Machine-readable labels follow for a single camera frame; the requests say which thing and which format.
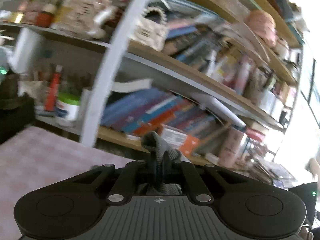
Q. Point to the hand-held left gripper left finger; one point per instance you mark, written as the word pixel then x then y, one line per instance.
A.
pixel 132 172

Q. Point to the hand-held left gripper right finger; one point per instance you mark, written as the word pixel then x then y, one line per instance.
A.
pixel 186 172

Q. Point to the grey printed sweatshirt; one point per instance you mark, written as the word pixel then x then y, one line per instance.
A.
pixel 157 142

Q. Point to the stack of papers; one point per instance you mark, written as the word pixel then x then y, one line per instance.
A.
pixel 265 170

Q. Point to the pink printed tube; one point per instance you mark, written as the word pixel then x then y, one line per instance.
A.
pixel 232 147

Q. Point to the row of leaning children's books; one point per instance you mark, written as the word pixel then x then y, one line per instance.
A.
pixel 140 115

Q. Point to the white flat box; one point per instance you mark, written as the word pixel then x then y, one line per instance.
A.
pixel 220 108

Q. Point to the white wooden bookshelf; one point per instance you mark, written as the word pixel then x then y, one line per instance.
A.
pixel 100 92

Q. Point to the green-lidded white jar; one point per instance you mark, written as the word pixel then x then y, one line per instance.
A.
pixel 67 110

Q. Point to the white storage box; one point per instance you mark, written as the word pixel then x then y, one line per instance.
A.
pixel 271 105

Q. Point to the row of mixed books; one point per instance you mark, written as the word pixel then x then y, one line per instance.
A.
pixel 195 47

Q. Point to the black bag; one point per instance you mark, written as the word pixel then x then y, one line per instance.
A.
pixel 15 122

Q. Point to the white quilted handbag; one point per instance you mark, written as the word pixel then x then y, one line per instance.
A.
pixel 150 31

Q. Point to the dark ribbed object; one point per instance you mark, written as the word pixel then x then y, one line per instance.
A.
pixel 8 92

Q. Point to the pink plush toy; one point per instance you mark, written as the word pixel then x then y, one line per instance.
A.
pixel 261 26

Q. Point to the white printed ornament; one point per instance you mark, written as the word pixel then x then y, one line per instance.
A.
pixel 85 10

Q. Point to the orange pot plant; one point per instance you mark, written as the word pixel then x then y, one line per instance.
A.
pixel 45 17

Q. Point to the gold tape roll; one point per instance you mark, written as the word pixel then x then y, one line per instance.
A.
pixel 15 17

